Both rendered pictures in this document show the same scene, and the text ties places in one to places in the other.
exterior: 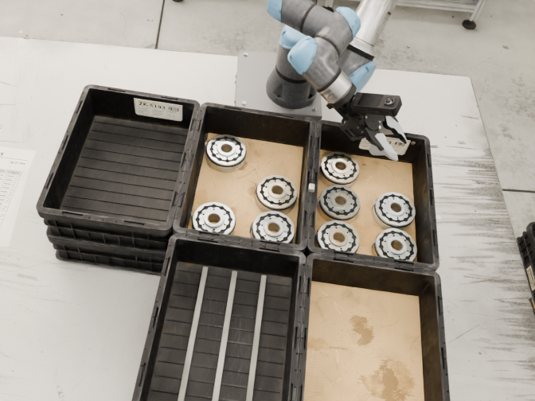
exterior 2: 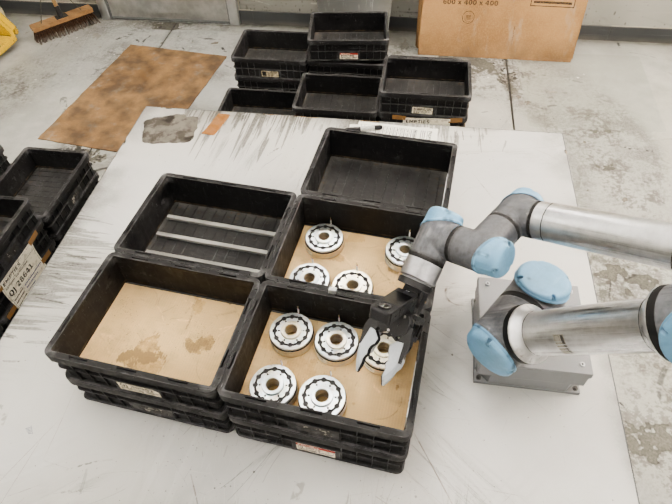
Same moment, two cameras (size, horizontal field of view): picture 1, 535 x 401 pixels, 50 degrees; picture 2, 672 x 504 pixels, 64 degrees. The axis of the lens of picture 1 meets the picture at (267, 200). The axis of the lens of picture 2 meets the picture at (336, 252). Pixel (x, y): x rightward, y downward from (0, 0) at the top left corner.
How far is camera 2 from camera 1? 1.33 m
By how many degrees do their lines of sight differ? 60
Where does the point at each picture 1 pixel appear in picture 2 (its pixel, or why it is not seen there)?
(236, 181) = (374, 264)
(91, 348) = not seen: hidden behind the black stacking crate
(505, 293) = not seen: outside the picture
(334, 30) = (467, 235)
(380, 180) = (373, 400)
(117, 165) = (391, 186)
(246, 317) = (234, 261)
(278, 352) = not seen: hidden behind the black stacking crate
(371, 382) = (151, 342)
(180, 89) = (527, 257)
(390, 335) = (187, 367)
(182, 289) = (269, 224)
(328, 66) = (424, 240)
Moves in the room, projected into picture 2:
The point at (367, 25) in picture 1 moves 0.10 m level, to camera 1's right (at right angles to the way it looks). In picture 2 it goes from (538, 319) to (535, 366)
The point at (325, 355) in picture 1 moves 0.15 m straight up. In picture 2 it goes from (186, 311) to (170, 274)
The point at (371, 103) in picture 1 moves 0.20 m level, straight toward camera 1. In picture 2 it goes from (391, 297) to (301, 260)
